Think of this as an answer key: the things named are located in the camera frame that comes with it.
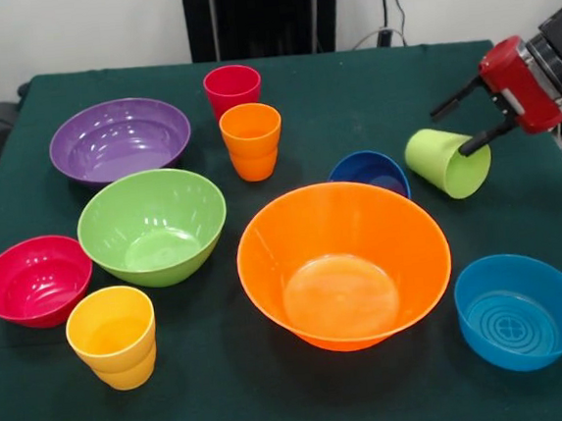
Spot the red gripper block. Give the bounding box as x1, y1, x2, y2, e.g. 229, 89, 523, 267
423, 31, 562, 161

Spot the light green cup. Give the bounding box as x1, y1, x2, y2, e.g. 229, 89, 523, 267
402, 123, 496, 205

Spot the large orange bowl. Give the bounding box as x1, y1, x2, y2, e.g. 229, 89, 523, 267
230, 172, 460, 361

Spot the dark blue bowl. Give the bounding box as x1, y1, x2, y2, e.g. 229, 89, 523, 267
326, 146, 413, 207

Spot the orange cup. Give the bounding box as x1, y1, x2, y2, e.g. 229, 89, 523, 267
217, 99, 288, 184

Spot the red-pink cup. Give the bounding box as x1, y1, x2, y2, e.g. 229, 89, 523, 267
201, 62, 266, 125

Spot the light green bowl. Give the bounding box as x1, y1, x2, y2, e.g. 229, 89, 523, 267
72, 162, 234, 294

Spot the purple bowl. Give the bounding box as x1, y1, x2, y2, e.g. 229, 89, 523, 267
44, 91, 196, 194

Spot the dark green tablecloth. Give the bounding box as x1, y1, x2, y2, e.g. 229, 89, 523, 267
0, 27, 562, 421

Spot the yellow cup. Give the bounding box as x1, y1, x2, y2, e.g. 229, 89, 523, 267
62, 282, 163, 396

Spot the red-pink bowl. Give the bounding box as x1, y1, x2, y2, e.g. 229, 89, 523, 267
0, 231, 99, 334

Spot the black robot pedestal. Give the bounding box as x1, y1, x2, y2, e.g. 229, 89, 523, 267
173, 0, 350, 66

